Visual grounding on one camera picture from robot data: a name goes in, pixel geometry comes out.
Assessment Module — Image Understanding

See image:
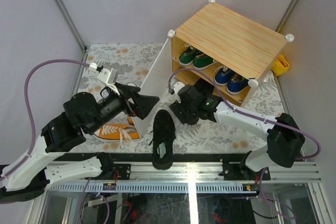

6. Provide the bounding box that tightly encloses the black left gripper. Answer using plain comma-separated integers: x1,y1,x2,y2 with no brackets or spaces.
89,82,161,134

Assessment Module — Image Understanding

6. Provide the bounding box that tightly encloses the white cabinet door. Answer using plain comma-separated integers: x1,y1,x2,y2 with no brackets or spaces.
133,38,172,137

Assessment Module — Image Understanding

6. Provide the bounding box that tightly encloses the green sneaker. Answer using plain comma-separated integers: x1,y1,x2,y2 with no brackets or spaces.
192,54,217,70
178,46,202,66

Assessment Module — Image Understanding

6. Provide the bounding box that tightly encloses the orange sneaker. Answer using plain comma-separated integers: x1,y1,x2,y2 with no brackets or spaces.
93,123,140,145
127,82,140,125

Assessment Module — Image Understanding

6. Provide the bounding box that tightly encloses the wooden shoe cabinet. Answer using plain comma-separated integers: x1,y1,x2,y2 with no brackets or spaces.
167,0,294,106

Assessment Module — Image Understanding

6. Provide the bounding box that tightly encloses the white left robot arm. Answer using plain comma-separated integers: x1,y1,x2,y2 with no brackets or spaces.
1,84,160,204

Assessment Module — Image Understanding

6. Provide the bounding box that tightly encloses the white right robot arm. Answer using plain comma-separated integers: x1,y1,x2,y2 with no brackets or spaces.
170,82,305,180

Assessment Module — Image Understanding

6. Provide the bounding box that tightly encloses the yellow plastic bin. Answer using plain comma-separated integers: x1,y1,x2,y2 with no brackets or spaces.
271,55,290,77

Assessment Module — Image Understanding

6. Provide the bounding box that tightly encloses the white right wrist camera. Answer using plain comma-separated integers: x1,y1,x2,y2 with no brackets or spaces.
169,82,185,103

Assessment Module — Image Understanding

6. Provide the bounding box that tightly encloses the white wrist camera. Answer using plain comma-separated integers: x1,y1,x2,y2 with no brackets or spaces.
87,62,120,95
169,82,185,103

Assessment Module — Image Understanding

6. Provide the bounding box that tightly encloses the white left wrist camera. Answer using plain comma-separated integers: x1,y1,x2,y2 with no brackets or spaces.
87,62,120,95

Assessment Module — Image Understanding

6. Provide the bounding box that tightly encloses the grey slotted cable duct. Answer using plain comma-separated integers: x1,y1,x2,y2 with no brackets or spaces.
49,181,257,194

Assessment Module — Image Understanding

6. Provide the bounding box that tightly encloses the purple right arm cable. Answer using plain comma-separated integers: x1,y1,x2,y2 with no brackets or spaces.
167,68,321,162

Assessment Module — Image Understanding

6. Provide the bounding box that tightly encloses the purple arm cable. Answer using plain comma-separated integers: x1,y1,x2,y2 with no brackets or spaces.
0,59,91,183
167,68,321,162

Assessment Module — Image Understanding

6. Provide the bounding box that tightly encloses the aluminium rail frame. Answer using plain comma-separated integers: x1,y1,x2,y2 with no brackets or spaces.
47,161,322,186

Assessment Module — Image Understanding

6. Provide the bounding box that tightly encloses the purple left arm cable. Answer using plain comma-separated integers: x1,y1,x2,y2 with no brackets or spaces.
0,59,91,183

